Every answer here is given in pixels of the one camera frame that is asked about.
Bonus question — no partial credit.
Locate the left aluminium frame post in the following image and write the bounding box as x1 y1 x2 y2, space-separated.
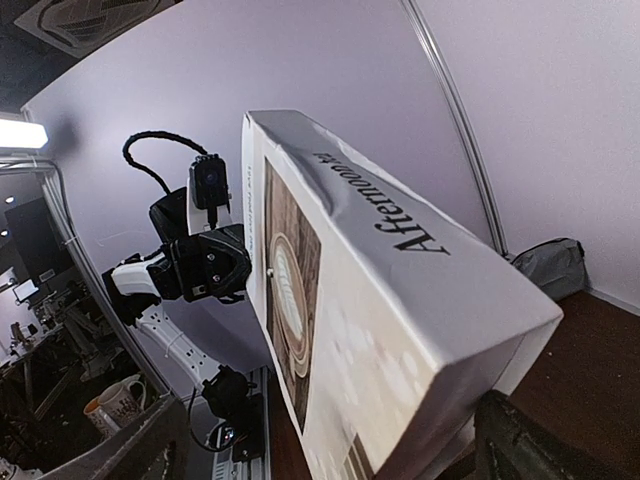
400 0 510 258

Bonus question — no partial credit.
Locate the front aluminium rail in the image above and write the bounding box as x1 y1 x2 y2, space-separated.
211 366 272 480

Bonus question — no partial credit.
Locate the grey pouch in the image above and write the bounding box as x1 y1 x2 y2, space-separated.
511 238 588 301

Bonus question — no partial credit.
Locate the ceiling light panel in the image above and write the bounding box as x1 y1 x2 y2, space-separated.
0 112 49 150

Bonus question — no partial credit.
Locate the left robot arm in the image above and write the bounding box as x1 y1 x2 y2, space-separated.
103 130 262 439

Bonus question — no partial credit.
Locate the white patterned mug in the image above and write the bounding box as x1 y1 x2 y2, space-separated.
83 374 147 438

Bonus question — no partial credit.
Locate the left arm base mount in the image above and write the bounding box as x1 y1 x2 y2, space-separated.
187 365 259 454

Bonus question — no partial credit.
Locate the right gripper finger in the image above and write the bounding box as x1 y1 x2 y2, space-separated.
474 390 633 479

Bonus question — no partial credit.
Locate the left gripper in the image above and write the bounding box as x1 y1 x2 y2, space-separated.
149 223 252 304

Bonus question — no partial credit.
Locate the white coffee cover book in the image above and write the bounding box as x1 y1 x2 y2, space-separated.
242 110 563 479

